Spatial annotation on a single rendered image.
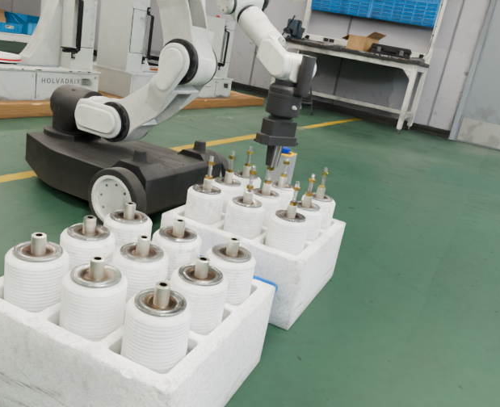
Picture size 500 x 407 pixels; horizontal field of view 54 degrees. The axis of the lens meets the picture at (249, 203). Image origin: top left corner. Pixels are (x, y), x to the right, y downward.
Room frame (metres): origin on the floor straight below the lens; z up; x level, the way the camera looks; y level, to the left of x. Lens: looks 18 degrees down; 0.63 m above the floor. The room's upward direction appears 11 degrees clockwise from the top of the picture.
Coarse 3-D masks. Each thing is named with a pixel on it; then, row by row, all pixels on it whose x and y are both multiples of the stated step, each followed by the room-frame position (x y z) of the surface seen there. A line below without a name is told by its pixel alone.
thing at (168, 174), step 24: (72, 96) 1.81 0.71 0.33; (72, 120) 1.79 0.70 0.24; (48, 144) 1.68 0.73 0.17; (72, 144) 1.74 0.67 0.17; (96, 144) 1.81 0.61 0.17; (120, 144) 1.88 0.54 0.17; (144, 144) 1.96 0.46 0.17; (48, 168) 1.63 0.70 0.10; (72, 168) 1.58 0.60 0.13; (96, 168) 1.53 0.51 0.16; (144, 168) 1.48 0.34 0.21; (168, 168) 1.58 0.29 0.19; (192, 168) 1.68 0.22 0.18; (216, 168) 1.83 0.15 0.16; (72, 192) 1.57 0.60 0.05; (168, 192) 1.56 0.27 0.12
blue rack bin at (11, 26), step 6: (6, 12) 5.98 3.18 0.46; (6, 18) 5.97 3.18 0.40; (12, 18) 5.94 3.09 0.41; (0, 24) 5.60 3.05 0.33; (6, 24) 5.68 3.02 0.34; (12, 24) 5.73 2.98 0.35; (18, 24) 5.80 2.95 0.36; (0, 30) 5.61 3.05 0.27; (6, 30) 5.68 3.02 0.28; (12, 30) 5.75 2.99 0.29; (18, 30) 5.81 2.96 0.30
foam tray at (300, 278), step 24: (168, 216) 1.18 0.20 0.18; (216, 240) 1.12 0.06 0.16; (240, 240) 1.10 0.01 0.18; (264, 240) 1.15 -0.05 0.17; (336, 240) 1.33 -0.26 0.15; (264, 264) 1.07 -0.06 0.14; (288, 264) 1.05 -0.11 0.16; (312, 264) 1.12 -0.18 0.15; (288, 288) 1.05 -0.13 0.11; (312, 288) 1.18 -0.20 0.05; (288, 312) 1.04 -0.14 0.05
